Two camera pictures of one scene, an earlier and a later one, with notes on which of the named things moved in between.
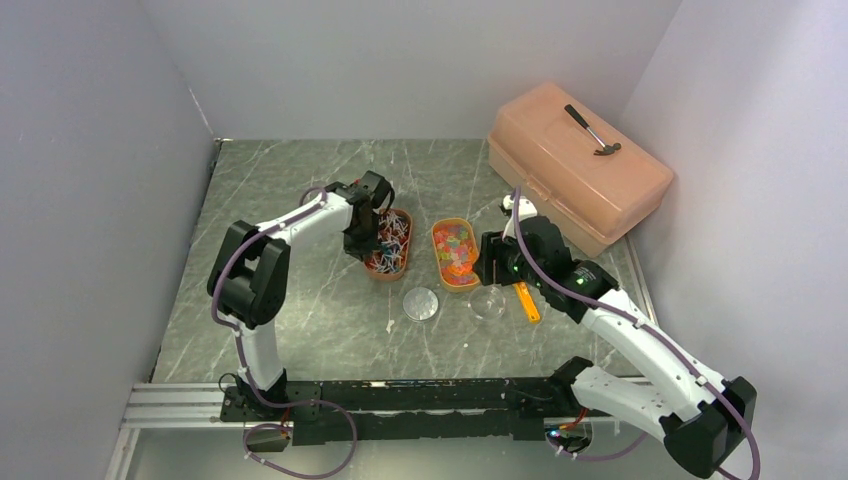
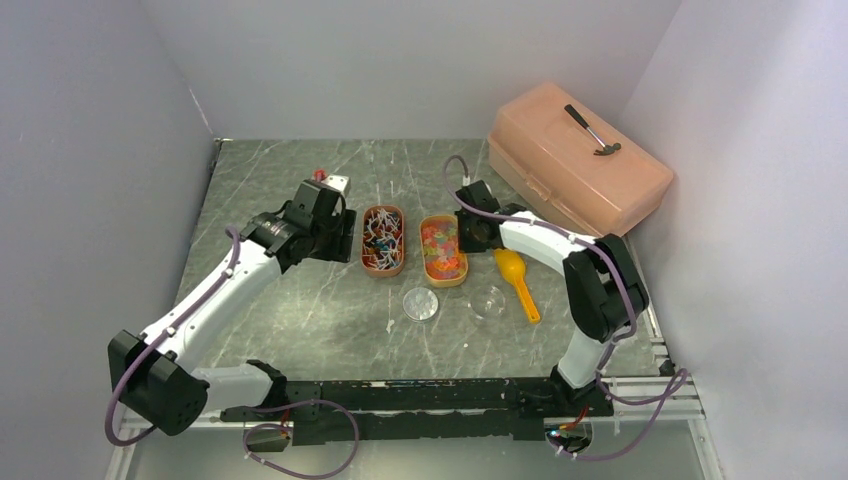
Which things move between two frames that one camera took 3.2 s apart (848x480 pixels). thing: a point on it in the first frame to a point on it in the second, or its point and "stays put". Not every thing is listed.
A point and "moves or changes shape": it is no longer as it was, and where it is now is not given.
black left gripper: x=396 y=411 stays put
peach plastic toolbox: x=572 y=163 stays put
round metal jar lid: x=420 y=304 stays put
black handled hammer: x=607 y=149 stays put
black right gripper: x=493 y=247 to x=466 y=245
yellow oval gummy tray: x=457 y=255 moves or changes shape
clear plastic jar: x=486 y=302 stays put
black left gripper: x=362 y=250 to x=339 y=249
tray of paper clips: x=394 y=235 stays put
